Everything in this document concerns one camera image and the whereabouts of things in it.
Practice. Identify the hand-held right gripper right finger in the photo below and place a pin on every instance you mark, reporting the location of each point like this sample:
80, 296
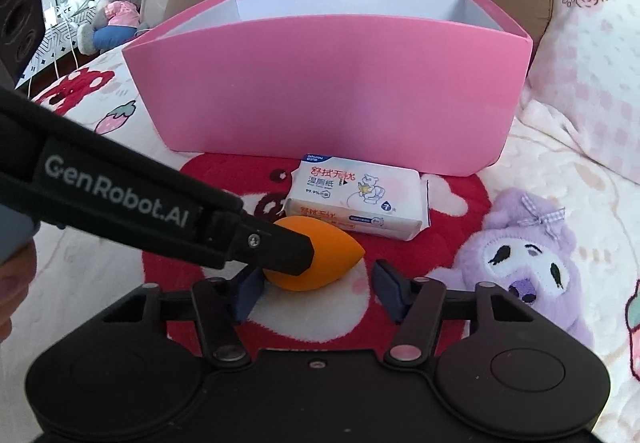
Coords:
390, 290

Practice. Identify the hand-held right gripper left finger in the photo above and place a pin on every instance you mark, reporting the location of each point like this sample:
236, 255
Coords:
247, 295

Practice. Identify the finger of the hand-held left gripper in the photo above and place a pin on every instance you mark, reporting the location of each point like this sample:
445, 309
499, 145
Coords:
280, 250

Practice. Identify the orange makeup sponge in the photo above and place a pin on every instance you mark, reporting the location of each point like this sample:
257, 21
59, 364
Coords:
330, 253

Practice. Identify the white wet wipes pack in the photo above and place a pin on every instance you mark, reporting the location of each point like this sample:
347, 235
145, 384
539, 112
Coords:
350, 203

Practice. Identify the purple plush toy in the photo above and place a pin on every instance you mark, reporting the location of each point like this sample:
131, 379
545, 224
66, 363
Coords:
525, 248

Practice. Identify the pink cardboard box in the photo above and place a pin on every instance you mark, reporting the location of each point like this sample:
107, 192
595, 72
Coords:
325, 98

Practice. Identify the person's left hand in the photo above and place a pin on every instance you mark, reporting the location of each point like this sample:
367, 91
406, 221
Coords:
15, 283

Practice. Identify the patterned side table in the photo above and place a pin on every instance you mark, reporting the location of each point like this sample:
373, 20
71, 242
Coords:
55, 38

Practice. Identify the black speaker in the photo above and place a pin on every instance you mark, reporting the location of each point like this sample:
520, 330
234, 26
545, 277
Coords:
20, 13

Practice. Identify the bear printed blanket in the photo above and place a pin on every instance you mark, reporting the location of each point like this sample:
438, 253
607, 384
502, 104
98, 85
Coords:
550, 163

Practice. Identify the pink checked pillow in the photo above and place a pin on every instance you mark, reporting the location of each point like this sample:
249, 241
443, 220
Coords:
600, 48

